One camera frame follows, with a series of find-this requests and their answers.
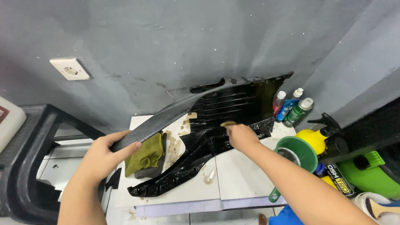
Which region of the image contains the small white ceramic tile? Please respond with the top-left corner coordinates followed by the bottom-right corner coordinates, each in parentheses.
top-left (215, 121), bottom-right (297, 201)

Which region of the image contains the blue cloth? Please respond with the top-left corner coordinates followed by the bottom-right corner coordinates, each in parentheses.
top-left (268, 205), bottom-right (304, 225)

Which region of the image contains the yellow bottle black label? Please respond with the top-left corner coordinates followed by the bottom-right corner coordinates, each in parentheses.
top-left (315, 162), bottom-right (355, 198)

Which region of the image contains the green spray can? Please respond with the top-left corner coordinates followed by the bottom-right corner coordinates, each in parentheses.
top-left (282, 97), bottom-right (314, 128)

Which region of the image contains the black plastic stool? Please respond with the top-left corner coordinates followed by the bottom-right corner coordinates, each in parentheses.
top-left (0, 104), bottom-right (107, 225)

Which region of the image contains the green plastic machine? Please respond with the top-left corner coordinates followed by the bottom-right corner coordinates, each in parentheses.
top-left (337, 151), bottom-right (400, 199)

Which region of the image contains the person's left hand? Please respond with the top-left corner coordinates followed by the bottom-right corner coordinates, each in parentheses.
top-left (75, 130), bottom-right (142, 185)

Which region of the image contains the white wall socket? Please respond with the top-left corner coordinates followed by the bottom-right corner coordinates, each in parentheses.
top-left (49, 57), bottom-right (92, 81)

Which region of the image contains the white plastic canister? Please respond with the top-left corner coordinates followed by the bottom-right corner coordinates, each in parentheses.
top-left (0, 96), bottom-right (27, 154)

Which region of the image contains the dark grey cloth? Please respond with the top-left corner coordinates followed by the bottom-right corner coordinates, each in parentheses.
top-left (134, 133), bottom-right (168, 179)

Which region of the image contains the yellow spray bottle black trigger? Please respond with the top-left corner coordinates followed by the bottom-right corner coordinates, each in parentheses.
top-left (294, 112), bottom-right (349, 156)

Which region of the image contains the black plastic motorcycle panel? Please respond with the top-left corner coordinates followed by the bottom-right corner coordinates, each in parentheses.
top-left (110, 71), bottom-right (294, 198)

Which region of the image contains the red liquid bottle white cap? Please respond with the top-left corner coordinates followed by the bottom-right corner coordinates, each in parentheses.
top-left (272, 91), bottom-right (287, 118)

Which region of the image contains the blue label bottle white cap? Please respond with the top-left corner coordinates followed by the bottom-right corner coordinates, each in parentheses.
top-left (275, 88), bottom-right (304, 122)

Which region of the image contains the large white ceramic tile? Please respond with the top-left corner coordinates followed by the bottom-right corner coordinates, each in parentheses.
top-left (115, 114), bottom-right (223, 209)

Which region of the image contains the olive green cloth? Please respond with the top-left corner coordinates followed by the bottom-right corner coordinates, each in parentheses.
top-left (124, 132), bottom-right (165, 178)

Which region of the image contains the pale lavender board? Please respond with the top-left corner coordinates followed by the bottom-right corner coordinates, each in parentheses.
top-left (135, 195), bottom-right (288, 218)

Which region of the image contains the white sandal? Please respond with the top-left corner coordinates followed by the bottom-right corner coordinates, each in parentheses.
top-left (352, 192), bottom-right (400, 225)

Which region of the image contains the green plastic water dipper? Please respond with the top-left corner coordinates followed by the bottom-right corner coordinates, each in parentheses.
top-left (268, 136), bottom-right (319, 203)

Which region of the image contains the person's right hand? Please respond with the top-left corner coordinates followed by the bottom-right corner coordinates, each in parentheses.
top-left (225, 124), bottom-right (262, 154)

